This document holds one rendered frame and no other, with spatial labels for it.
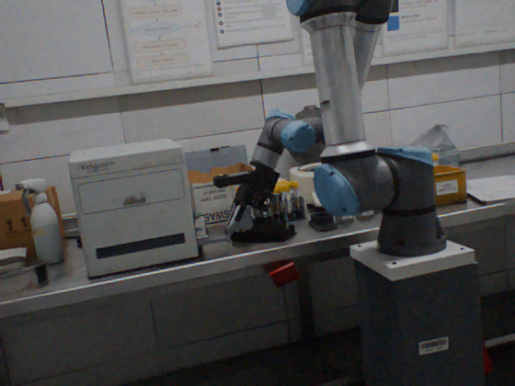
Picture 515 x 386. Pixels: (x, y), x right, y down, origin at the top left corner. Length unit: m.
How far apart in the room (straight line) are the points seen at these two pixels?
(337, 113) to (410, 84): 1.24
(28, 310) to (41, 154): 0.74
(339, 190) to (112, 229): 0.59
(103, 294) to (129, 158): 0.34
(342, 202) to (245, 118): 1.03
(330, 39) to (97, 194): 0.66
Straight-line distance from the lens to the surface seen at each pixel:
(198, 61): 2.08
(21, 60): 2.06
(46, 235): 1.66
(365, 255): 1.29
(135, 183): 1.42
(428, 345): 1.30
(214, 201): 1.77
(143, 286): 1.44
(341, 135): 1.17
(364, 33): 1.32
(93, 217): 1.43
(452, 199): 1.81
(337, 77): 1.17
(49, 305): 1.45
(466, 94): 2.53
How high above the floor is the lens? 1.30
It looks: 11 degrees down
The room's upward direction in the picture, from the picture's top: 7 degrees counter-clockwise
